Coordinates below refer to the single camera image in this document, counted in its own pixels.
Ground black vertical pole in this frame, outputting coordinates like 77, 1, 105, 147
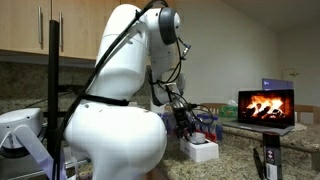
46, 19, 61, 180

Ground wooden chair back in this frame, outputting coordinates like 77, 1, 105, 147
294, 105, 320, 124

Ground white device with strap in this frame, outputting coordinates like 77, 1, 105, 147
0, 107, 46, 159

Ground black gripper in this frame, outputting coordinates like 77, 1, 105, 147
173, 107, 195, 138

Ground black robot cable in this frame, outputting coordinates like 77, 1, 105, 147
53, 0, 218, 180

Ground clear seal tape roll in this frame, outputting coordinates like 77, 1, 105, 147
190, 132, 206, 144

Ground Fiji water bottle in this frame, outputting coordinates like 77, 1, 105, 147
211, 115, 223, 143

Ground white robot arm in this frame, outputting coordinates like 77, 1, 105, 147
64, 0, 194, 180

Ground open laptop showing fire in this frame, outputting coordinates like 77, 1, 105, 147
222, 89, 295, 136

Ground wooden upper cabinets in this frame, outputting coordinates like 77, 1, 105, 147
0, 0, 151, 60

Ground green tissue box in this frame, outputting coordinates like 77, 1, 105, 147
219, 100, 238, 117

